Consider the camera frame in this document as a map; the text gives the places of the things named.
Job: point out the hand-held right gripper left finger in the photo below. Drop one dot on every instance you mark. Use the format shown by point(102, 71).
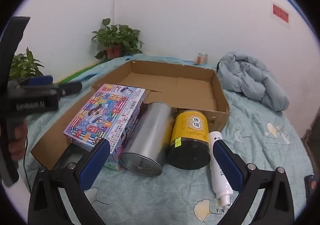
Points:
point(96, 162)

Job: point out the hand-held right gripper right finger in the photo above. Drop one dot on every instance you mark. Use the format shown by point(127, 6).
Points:
point(226, 162)

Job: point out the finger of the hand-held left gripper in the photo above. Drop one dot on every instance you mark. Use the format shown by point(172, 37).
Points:
point(40, 80)
point(70, 88)

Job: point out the white plastic tube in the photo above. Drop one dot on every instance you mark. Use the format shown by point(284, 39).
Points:
point(223, 190)

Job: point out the colourful cartoon game box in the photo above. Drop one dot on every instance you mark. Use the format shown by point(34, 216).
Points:
point(105, 114)

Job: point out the yellow label jar black lid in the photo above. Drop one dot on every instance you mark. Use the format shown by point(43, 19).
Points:
point(190, 127)

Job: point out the silver metal can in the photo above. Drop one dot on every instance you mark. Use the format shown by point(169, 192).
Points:
point(150, 134)

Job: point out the brown cardboard box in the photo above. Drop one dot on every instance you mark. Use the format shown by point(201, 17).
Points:
point(175, 87)

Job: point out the person's left hand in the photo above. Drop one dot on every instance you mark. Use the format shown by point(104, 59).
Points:
point(18, 139)

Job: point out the pointed-leaf green plant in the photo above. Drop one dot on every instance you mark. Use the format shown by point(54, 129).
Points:
point(25, 64)

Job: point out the light blue quilted blanket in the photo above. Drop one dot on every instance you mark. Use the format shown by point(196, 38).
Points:
point(250, 127)

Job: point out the bushy potted plant red pot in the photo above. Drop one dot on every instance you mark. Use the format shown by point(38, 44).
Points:
point(117, 34)

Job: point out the grey-blue folded quilt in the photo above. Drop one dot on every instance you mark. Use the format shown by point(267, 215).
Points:
point(250, 77)

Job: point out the glass jar orange label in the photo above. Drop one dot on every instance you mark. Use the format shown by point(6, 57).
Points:
point(202, 59)

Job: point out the red wall sign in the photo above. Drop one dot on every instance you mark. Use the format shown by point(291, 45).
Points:
point(280, 13)

